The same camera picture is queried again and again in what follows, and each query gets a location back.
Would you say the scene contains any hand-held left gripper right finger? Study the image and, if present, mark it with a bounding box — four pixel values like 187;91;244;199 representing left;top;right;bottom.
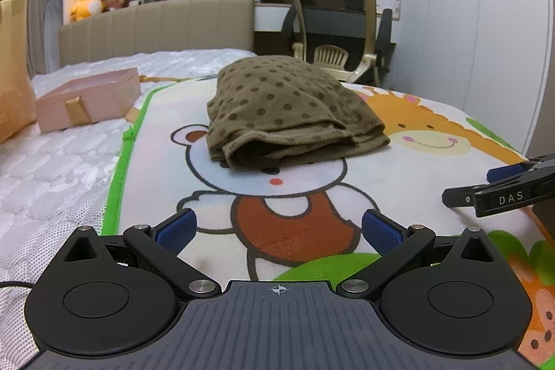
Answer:
338;209;495;301

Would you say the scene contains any white desk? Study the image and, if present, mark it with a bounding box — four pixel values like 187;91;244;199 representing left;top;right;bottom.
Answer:
254;1;397;35

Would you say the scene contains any printed animal blanket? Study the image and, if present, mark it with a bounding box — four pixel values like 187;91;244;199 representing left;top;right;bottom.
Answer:
102;75;555;370

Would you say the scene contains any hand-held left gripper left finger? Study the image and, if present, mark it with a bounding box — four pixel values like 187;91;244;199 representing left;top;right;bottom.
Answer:
63;209;220;299

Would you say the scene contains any brown dotted garment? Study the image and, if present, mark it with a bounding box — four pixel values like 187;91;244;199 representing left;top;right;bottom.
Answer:
206;55;391;173

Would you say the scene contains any beige padded headboard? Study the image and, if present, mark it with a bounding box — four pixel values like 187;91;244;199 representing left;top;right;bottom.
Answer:
58;0;254;71

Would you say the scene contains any beige tote bag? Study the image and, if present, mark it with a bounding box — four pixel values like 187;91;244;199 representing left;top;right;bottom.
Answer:
0;0;37;144

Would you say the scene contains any beige mesh office chair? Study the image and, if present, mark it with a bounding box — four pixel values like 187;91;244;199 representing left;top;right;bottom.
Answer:
281;0;397;87

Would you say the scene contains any grey cushion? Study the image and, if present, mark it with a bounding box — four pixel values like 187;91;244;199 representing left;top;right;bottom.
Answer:
43;0;63;71

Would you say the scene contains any white quilted mattress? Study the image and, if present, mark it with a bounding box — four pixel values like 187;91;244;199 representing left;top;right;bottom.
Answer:
0;48;256;353

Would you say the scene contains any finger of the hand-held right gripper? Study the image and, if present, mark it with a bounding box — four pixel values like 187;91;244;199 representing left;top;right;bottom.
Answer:
442;184;478;209
486;153;555;184

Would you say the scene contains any yellow plush toy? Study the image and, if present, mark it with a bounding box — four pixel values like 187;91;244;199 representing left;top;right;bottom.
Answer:
69;0;106;23

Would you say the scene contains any pink gift box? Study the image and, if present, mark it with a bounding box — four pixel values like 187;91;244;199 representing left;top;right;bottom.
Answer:
35;68;140;134

